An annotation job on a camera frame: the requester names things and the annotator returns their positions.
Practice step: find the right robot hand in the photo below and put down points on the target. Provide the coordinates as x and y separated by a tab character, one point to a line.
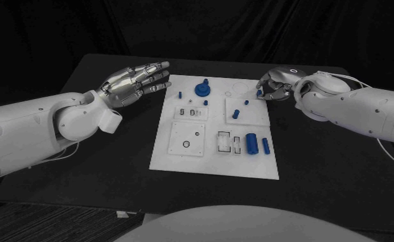
278	84

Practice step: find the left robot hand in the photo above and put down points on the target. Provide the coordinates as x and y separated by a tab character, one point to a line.
125	87

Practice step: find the blue plug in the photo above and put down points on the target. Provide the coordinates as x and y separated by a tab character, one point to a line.
258	93

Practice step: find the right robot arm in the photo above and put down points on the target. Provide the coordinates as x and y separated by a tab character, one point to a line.
348	105

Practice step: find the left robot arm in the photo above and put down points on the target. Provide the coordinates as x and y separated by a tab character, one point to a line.
27	126

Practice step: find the white task board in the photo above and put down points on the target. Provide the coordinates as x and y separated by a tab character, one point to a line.
215	126

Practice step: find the thin blue peg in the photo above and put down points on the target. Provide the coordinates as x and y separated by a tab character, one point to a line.
179	95

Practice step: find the blue stepped peg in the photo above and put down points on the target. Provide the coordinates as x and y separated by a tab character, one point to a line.
235	114

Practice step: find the blue gear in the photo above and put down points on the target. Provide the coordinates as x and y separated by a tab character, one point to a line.
202	89

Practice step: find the slim blue cylinder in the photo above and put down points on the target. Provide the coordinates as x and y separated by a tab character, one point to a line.
265	145

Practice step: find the large blue cylinder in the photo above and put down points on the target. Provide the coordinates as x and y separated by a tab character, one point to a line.
251	143

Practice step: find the white tape piece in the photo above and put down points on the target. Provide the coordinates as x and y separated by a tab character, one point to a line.
121	214

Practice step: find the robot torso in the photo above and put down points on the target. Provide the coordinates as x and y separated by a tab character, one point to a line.
242	225

